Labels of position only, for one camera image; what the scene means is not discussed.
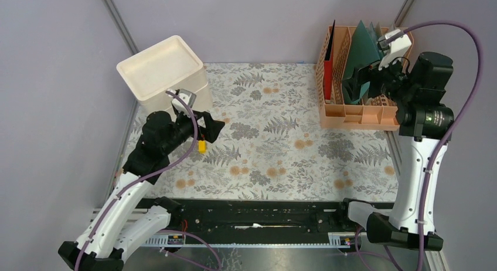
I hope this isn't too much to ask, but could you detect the cream drawer unit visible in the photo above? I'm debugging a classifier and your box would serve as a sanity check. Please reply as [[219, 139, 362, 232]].
[[116, 35, 213, 118]]

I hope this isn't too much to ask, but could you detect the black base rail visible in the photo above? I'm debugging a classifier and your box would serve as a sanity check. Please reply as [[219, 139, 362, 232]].
[[137, 197, 362, 233]]

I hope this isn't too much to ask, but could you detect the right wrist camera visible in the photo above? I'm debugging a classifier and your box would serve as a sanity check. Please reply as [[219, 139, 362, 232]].
[[378, 29, 412, 70]]

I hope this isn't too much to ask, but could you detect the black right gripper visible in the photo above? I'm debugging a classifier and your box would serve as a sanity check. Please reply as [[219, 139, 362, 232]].
[[341, 49, 416, 105]]

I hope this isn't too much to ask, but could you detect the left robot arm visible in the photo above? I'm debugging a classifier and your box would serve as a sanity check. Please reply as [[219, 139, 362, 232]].
[[58, 111, 225, 270]]

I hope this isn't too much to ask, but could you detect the beige file folder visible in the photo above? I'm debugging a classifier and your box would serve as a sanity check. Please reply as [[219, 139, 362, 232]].
[[366, 22, 396, 43]]

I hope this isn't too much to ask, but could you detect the yellow block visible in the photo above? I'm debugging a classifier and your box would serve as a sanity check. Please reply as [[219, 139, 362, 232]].
[[198, 140, 207, 154]]

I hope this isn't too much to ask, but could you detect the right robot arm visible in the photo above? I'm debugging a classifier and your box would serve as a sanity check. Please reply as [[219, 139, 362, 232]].
[[336, 52, 454, 251]]

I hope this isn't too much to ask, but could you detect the teal file folder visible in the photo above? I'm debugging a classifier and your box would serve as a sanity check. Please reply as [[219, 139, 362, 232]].
[[342, 21, 381, 104]]

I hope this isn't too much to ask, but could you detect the red file folder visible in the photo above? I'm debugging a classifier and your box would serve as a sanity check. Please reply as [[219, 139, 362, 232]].
[[323, 21, 335, 104]]

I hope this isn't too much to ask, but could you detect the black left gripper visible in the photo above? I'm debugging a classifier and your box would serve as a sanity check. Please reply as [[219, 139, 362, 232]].
[[162, 107, 224, 154]]

